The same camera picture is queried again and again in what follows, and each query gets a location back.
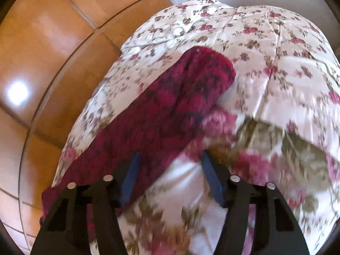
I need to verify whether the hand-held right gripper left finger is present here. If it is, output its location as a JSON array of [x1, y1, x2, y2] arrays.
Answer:
[[31, 152, 141, 255]]

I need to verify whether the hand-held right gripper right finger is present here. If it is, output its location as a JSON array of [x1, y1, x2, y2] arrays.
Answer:
[[201, 151, 311, 255]]

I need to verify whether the dark red patterned garment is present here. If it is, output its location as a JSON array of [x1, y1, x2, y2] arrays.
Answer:
[[40, 46, 236, 234]]

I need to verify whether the large-flowered white bedspread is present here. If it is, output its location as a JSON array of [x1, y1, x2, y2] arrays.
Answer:
[[89, 106, 340, 255]]

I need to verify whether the small-flowered white quilt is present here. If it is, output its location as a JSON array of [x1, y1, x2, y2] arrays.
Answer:
[[52, 0, 340, 189]]

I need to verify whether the wooden wardrobe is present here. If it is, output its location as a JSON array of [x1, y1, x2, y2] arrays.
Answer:
[[0, 0, 174, 254]]

